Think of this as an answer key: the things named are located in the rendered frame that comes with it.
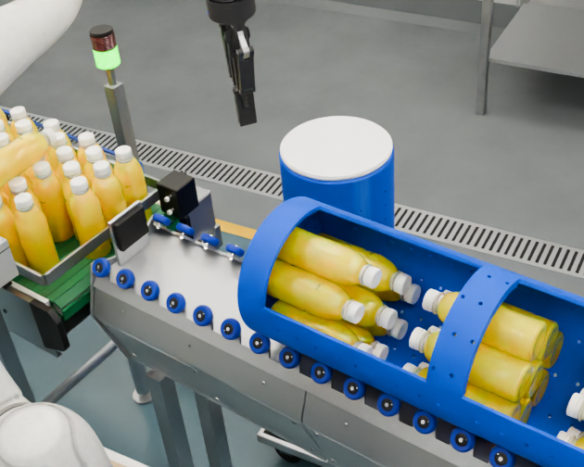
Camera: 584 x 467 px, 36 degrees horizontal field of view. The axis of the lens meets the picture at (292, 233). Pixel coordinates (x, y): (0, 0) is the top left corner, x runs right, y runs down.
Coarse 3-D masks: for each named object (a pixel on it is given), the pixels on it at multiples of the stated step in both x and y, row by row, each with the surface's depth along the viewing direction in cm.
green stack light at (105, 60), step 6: (114, 48) 231; (96, 54) 231; (102, 54) 230; (108, 54) 231; (114, 54) 232; (96, 60) 232; (102, 60) 231; (108, 60) 232; (114, 60) 232; (120, 60) 235; (96, 66) 234; (102, 66) 232; (108, 66) 232; (114, 66) 233
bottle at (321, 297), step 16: (272, 272) 168; (288, 272) 167; (304, 272) 167; (272, 288) 168; (288, 288) 166; (304, 288) 164; (320, 288) 163; (336, 288) 163; (304, 304) 165; (320, 304) 162; (336, 304) 162; (336, 320) 164
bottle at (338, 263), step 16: (288, 240) 168; (304, 240) 166; (320, 240) 166; (288, 256) 168; (304, 256) 166; (320, 256) 164; (336, 256) 163; (352, 256) 162; (320, 272) 165; (336, 272) 162; (352, 272) 161
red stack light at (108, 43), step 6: (90, 36) 229; (108, 36) 228; (114, 36) 230; (96, 42) 228; (102, 42) 228; (108, 42) 229; (114, 42) 231; (96, 48) 230; (102, 48) 229; (108, 48) 230
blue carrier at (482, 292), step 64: (256, 256) 164; (384, 256) 178; (448, 256) 157; (256, 320) 167; (448, 320) 145; (576, 320) 158; (384, 384) 155; (448, 384) 145; (576, 384) 161; (512, 448) 145; (576, 448) 135
